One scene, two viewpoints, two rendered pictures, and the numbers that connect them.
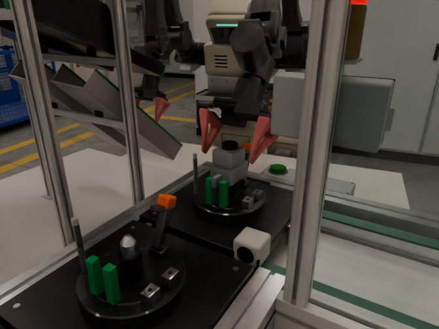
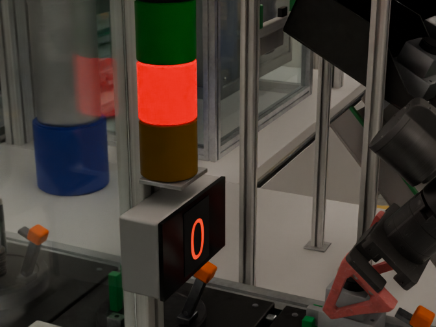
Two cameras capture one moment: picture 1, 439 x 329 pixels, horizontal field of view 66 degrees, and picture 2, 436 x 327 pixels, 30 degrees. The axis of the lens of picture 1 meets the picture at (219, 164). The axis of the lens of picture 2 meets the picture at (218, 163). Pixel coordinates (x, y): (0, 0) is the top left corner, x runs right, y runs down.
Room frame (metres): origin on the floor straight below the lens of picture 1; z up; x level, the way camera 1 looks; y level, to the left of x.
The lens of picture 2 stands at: (0.34, -0.78, 1.51)
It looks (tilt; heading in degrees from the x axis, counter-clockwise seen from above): 20 degrees down; 84
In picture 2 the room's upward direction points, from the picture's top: straight up
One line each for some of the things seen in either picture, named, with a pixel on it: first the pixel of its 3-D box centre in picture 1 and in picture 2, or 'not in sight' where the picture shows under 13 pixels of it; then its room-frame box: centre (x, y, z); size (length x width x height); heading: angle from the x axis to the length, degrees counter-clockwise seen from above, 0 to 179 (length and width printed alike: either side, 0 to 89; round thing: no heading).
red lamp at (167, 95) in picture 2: not in sight; (167, 88); (0.37, -0.12, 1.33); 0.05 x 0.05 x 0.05
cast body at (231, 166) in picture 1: (226, 162); (344, 303); (0.56, -0.01, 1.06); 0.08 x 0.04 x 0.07; 146
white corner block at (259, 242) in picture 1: (251, 247); not in sight; (0.43, -0.05, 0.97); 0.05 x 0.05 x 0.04; 59
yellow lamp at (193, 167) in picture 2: not in sight; (168, 145); (0.37, -0.12, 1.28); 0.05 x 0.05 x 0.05
